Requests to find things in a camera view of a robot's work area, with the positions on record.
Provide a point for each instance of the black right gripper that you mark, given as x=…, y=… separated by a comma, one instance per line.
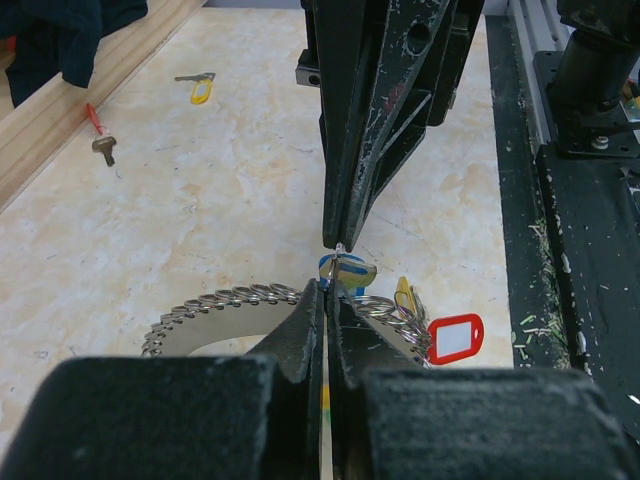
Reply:
x=340, y=59

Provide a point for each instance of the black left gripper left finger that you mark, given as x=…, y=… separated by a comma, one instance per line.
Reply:
x=229, y=386

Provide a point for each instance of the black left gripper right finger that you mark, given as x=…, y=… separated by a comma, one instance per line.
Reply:
x=392, y=419

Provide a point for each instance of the key with blue tag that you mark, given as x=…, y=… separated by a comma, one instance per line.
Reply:
x=352, y=271

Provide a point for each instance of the red key tag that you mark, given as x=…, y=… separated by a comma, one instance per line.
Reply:
x=455, y=338

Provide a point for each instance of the key with yellow tag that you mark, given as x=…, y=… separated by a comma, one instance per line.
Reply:
x=203, y=84

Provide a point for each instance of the key with red tag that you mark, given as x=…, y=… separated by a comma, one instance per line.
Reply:
x=104, y=143

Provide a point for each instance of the dark navy vest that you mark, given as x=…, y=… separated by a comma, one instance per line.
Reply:
x=60, y=37

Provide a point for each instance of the wooden clothes rack base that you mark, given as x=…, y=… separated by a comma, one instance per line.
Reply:
x=33, y=131

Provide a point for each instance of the yellow key tag on ring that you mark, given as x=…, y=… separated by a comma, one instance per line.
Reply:
x=404, y=299

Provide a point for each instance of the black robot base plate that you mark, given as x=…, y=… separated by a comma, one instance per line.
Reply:
x=565, y=91

